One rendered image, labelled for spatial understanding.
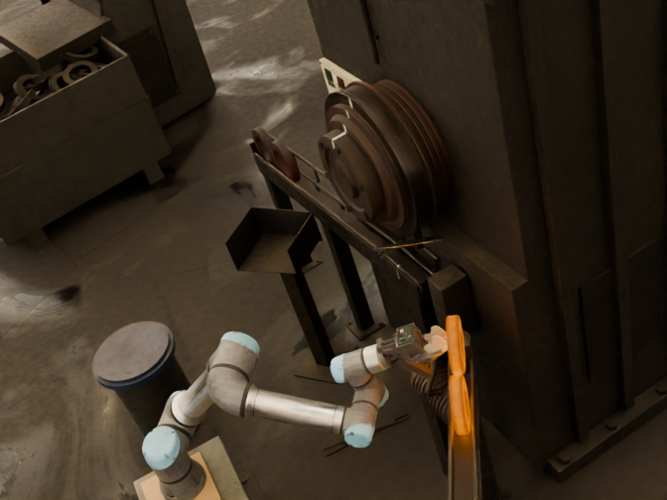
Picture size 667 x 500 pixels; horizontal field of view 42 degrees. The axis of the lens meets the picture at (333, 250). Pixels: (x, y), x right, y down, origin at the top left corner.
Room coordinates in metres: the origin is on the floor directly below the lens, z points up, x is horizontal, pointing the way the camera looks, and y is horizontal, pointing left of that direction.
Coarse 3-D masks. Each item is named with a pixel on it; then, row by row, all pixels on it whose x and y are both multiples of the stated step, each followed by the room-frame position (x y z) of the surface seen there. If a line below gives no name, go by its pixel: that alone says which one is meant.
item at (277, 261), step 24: (264, 216) 2.62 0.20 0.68; (288, 216) 2.56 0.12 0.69; (312, 216) 2.49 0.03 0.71; (240, 240) 2.55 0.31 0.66; (264, 240) 2.60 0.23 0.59; (288, 240) 2.54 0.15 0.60; (312, 240) 2.45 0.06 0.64; (240, 264) 2.51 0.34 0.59; (264, 264) 2.46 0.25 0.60; (288, 264) 2.40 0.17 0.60; (288, 288) 2.46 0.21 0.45; (312, 312) 2.46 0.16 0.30; (312, 336) 2.45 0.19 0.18; (312, 360) 2.50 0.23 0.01
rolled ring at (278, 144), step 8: (272, 144) 2.96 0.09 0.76; (280, 144) 2.93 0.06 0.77; (272, 152) 3.00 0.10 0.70; (280, 152) 2.90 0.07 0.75; (288, 152) 2.89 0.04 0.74; (280, 160) 3.00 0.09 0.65; (288, 160) 2.87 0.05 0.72; (280, 168) 2.98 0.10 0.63; (288, 168) 2.87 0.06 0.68; (296, 168) 2.86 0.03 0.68; (288, 176) 2.93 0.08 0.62; (296, 176) 2.86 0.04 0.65
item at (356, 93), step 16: (336, 96) 2.16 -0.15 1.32; (352, 96) 2.07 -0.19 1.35; (368, 96) 2.07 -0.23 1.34; (368, 112) 2.00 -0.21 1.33; (384, 112) 2.00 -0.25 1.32; (384, 128) 1.95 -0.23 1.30; (400, 128) 1.95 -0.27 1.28; (384, 144) 1.94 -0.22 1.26; (400, 144) 1.92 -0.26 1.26; (400, 160) 1.88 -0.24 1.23; (416, 160) 1.90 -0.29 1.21; (400, 176) 1.89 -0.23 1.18; (416, 176) 1.88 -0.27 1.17; (416, 192) 1.87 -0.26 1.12; (416, 208) 1.86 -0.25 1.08; (432, 208) 1.90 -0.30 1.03; (416, 224) 1.88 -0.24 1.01
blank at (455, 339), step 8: (448, 320) 1.60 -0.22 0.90; (456, 320) 1.59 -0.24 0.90; (448, 328) 1.57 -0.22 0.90; (456, 328) 1.56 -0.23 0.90; (448, 336) 1.55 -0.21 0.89; (456, 336) 1.54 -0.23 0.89; (448, 344) 1.53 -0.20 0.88; (456, 344) 1.53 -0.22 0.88; (464, 344) 1.62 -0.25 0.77; (448, 352) 1.52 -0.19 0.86; (456, 352) 1.52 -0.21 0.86; (464, 352) 1.58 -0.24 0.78; (456, 360) 1.51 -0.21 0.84; (464, 360) 1.55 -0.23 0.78; (456, 368) 1.51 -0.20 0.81; (464, 368) 1.52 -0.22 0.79
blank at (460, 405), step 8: (456, 376) 1.50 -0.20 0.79; (456, 384) 1.47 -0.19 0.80; (464, 384) 1.50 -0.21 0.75; (456, 392) 1.45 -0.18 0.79; (464, 392) 1.47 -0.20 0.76; (456, 400) 1.43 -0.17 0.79; (464, 400) 1.44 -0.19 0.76; (456, 408) 1.42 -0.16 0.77; (464, 408) 1.41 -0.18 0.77; (456, 416) 1.41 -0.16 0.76; (464, 416) 1.40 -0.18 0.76; (456, 424) 1.40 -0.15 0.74; (464, 424) 1.39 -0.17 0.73; (456, 432) 1.40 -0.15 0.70; (464, 432) 1.39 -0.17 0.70
